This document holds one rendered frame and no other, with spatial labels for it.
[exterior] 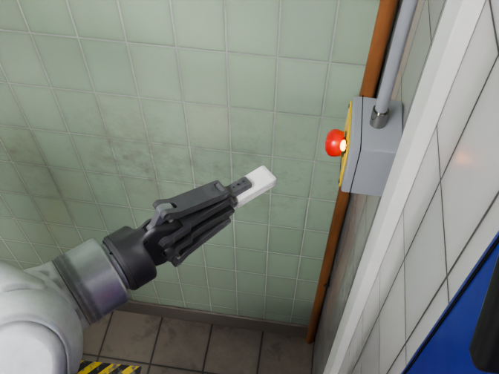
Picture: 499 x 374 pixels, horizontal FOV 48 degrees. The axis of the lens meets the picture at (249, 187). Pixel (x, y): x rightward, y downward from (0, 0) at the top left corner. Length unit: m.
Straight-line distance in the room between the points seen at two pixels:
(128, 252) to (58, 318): 0.21
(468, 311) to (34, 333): 0.31
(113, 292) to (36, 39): 0.70
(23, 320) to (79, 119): 0.95
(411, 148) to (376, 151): 0.13
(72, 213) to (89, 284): 1.10
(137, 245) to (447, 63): 0.39
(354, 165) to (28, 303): 0.46
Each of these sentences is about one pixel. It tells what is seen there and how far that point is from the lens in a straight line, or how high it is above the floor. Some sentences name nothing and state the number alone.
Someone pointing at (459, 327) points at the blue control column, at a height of 1.76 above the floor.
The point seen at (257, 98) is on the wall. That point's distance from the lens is 1.18.
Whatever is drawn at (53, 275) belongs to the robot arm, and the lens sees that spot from 0.66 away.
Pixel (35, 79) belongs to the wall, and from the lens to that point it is 1.33.
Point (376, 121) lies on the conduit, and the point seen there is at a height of 1.52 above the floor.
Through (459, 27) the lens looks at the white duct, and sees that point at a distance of 0.51.
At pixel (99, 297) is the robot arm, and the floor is 1.48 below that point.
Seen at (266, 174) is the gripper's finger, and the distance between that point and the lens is 0.75.
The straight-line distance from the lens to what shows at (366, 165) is 0.76.
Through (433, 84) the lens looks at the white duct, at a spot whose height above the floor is 1.70.
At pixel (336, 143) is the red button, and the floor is 1.47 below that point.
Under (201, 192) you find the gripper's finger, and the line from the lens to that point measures 0.69.
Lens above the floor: 2.06
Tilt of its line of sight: 54 degrees down
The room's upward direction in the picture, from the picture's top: straight up
